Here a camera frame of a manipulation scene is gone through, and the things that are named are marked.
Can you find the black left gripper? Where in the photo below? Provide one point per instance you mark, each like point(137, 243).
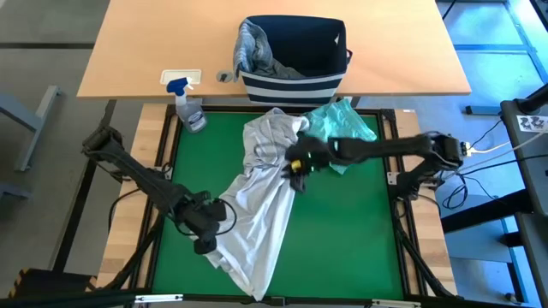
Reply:
point(201, 218)

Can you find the grey metal furniture leg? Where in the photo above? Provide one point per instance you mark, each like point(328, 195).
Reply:
point(13, 191)
point(33, 139)

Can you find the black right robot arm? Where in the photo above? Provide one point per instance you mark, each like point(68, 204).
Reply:
point(385, 147)

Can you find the black desk foot bar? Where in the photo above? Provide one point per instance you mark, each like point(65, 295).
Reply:
point(75, 218)

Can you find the green table mat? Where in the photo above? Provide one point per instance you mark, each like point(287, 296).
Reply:
point(342, 239)

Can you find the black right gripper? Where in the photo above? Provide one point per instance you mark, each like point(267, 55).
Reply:
point(312, 154)

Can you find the black castor wheel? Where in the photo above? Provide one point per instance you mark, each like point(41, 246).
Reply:
point(510, 298)

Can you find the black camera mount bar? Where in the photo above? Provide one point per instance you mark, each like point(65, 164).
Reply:
point(64, 300)

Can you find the grey striped garment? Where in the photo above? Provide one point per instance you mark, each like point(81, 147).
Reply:
point(252, 51)

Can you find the black cylindrical post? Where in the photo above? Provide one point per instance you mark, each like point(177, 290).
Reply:
point(535, 101)

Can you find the white fiducial marker sticker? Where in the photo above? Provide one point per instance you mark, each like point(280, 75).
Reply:
point(531, 123)

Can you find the black aluminium table frame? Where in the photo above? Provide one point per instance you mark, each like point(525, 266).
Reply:
point(192, 299)

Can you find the navy white-striped laundry basket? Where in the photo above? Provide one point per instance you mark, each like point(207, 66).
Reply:
point(295, 90)

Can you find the light wooden desk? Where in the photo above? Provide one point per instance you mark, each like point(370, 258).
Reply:
point(141, 43)

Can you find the round grey desk grommet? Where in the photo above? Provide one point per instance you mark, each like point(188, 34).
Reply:
point(224, 76)

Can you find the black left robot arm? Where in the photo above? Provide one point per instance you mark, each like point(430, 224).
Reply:
point(137, 175)

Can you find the white desk outlet plate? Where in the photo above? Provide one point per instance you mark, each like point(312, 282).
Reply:
point(194, 75)

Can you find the black case with hazard stripes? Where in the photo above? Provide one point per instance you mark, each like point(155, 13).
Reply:
point(51, 282)

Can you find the clear spray bottle blue trigger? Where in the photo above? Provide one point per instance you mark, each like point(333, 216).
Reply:
point(190, 115)

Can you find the black cart base beam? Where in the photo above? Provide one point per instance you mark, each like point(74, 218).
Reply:
point(484, 211)

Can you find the silver metal bracket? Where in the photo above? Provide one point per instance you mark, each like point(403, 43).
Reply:
point(396, 304)
point(158, 298)

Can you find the white power strip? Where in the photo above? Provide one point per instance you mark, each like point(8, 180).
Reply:
point(468, 150)

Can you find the teal shorts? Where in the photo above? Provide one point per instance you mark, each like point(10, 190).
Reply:
point(338, 122)

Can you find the grey black equipment cart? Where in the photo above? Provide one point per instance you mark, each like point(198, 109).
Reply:
point(537, 179)

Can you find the grey desk foot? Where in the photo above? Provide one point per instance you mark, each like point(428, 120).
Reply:
point(484, 110)

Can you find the white patterned collared shirt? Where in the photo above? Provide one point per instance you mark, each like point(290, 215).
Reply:
point(257, 214)

